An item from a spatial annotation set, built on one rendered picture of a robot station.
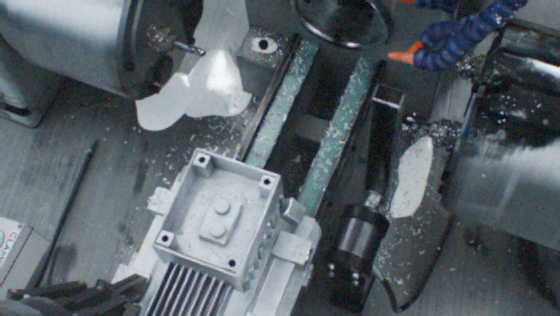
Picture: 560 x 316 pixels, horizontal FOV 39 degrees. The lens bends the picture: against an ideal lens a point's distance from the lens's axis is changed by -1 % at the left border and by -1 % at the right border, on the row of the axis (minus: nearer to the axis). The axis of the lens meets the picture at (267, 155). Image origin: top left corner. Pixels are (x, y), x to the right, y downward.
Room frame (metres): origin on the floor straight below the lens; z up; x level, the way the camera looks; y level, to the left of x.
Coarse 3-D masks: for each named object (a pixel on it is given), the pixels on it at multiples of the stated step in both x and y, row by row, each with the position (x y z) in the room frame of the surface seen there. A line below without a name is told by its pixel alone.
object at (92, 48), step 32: (0, 0) 0.67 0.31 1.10; (32, 0) 0.65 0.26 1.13; (64, 0) 0.63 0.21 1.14; (96, 0) 0.62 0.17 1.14; (128, 0) 0.61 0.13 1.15; (160, 0) 0.64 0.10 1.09; (192, 0) 0.70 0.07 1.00; (32, 32) 0.63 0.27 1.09; (64, 32) 0.61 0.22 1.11; (96, 32) 0.59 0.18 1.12; (128, 32) 0.58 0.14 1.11; (160, 32) 0.60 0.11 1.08; (192, 32) 0.69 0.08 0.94; (64, 64) 0.60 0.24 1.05; (96, 64) 0.57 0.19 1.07; (128, 64) 0.56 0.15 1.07; (160, 64) 0.61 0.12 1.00; (128, 96) 0.55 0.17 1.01
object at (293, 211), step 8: (184, 168) 0.40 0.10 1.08; (288, 200) 0.34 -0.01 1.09; (296, 200) 0.34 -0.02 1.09; (280, 208) 0.33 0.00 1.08; (288, 208) 0.33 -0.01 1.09; (296, 208) 0.33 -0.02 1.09; (304, 208) 0.33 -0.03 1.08; (280, 216) 0.32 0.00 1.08; (288, 216) 0.32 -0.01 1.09; (296, 216) 0.32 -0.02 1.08
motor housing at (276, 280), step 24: (312, 240) 0.30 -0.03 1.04; (144, 264) 0.30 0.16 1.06; (168, 264) 0.28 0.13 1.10; (264, 264) 0.27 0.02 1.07; (288, 264) 0.27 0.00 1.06; (168, 288) 0.26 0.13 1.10; (192, 288) 0.25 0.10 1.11; (216, 288) 0.25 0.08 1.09; (264, 288) 0.25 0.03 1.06; (288, 288) 0.25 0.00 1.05; (144, 312) 0.24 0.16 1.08; (168, 312) 0.23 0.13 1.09; (192, 312) 0.22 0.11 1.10; (216, 312) 0.22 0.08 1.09; (240, 312) 0.22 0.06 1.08; (264, 312) 0.22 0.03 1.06; (288, 312) 0.23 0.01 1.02
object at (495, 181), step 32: (512, 32) 0.46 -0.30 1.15; (544, 32) 0.46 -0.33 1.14; (480, 64) 0.47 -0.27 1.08; (512, 64) 0.42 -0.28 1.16; (544, 64) 0.41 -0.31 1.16; (480, 96) 0.39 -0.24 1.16; (512, 96) 0.38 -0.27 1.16; (544, 96) 0.37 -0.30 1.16; (448, 128) 0.40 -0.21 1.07; (480, 128) 0.36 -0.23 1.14; (512, 128) 0.35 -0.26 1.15; (544, 128) 0.34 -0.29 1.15; (448, 160) 0.39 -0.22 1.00; (480, 160) 0.33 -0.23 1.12; (512, 160) 0.32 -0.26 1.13; (544, 160) 0.31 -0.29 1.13; (448, 192) 0.32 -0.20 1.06; (480, 192) 0.31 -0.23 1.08; (512, 192) 0.30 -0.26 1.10; (544, 192) 0.29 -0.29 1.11; (512, 224) 0.28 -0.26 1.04; (544, 224) 0.26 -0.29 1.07
